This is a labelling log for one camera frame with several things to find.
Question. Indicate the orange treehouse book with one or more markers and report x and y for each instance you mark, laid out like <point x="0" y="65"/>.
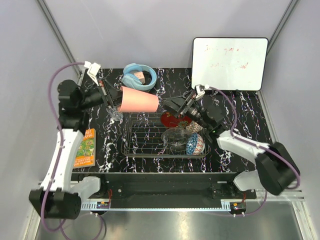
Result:
<point x="86" y="154"/>

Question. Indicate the pink wooden block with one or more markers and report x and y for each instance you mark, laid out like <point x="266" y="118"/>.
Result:
<point x="139" y="76"/>

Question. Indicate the black wire dish rack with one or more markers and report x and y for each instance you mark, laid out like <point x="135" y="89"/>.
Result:
<point x="145" y="136"/>

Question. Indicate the beige patterned bowl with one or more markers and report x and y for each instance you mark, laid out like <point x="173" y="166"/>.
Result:
<point x="193" y="127"/>

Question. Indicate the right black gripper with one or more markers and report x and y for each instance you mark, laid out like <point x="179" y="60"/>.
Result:
<point x="175" y="103"/>

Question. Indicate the white dry-erase board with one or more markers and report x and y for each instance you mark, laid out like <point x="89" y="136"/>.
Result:
<point x="229" y="63"/>

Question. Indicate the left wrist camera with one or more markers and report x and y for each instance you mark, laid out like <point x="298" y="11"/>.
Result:
<point x="92" y="70"/>

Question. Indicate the clear plastic tumbler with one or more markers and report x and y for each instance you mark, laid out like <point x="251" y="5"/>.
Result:
<point x="114" y="113"/>

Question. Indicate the red floral lacquer bowl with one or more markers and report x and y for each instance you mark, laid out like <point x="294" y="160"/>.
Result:
<point x="169" y="121"/>

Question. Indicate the pink plastic cup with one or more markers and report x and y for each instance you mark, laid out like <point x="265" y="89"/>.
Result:
<point x="135" y="101"/>

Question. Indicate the blue triangle pattern bowl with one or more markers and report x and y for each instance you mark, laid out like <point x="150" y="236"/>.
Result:
<point x="195" y="145"/>

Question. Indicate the light blue headphones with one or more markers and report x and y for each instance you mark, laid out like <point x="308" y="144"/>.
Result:
<point x="133" y="77"/>

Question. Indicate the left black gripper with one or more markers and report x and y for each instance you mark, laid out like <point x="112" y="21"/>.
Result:
<point x="116" y="99"/>

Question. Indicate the clear glass bowl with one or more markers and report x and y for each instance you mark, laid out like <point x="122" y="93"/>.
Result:
<point x="175" y="136"/>

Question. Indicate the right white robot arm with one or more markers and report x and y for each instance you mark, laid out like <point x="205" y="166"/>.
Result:
<point x="275" y="169"/>

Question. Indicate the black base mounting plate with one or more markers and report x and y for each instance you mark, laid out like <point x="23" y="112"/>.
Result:
<point x="126" y="185"/>

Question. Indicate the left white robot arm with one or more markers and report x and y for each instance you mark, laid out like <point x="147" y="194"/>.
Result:
<point x="56" y="198"/>

